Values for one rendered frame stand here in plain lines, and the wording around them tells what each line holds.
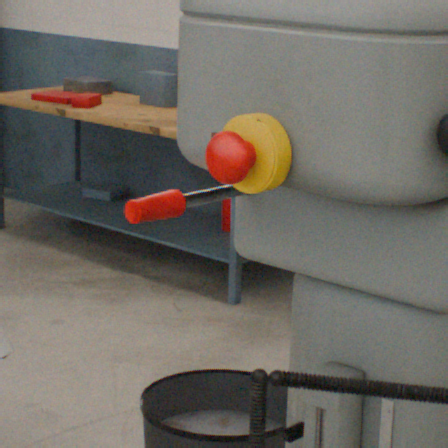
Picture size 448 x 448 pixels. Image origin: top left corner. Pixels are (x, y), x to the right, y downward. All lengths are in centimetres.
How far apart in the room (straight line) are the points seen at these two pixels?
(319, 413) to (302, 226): 17
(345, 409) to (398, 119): 30
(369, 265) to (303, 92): 18
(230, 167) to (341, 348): 26
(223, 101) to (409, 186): 17
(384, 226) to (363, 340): 13
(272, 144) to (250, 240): 20
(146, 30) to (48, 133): 128
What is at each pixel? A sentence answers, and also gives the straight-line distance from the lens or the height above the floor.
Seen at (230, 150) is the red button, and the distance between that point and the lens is 82.
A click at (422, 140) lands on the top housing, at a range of 82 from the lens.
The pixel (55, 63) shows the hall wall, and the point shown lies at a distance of 809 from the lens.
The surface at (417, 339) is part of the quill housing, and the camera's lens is 98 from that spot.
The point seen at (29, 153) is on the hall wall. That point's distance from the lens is 843.
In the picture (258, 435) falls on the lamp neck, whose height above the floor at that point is 153.
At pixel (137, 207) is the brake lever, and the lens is 91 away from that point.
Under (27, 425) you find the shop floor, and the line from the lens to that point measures 462.
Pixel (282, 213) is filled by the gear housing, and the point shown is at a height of 168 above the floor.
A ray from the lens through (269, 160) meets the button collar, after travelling 84.
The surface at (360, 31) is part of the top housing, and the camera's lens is 81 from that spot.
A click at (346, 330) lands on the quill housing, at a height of 158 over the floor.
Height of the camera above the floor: 192
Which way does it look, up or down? 15 degrees down
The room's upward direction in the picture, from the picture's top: 2 degrees clockwise
